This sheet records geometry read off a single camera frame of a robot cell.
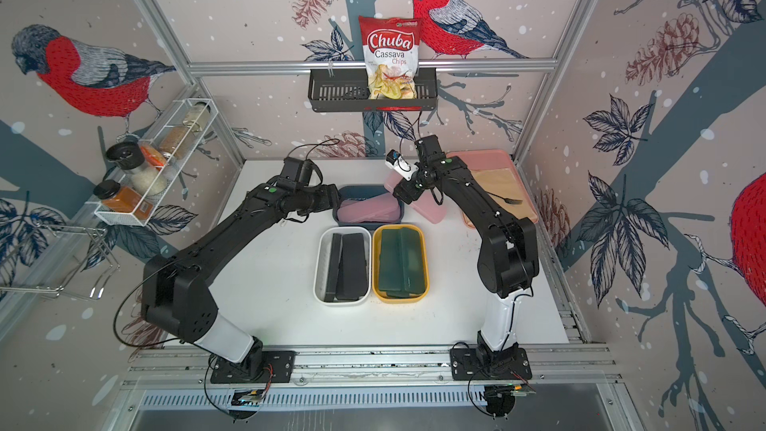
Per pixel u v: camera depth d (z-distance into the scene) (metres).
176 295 0.43
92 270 0.63
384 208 1.03
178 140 0.78
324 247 0.90
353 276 0.83
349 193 1.06
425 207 0.88
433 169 0.66
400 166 0.77
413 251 0.89
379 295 0.80
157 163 0.71
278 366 0.73
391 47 0.82
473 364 0.73
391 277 0.84
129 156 0.63
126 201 0.62
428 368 0.75
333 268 0.86
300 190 0.69
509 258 0.49
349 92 1.07
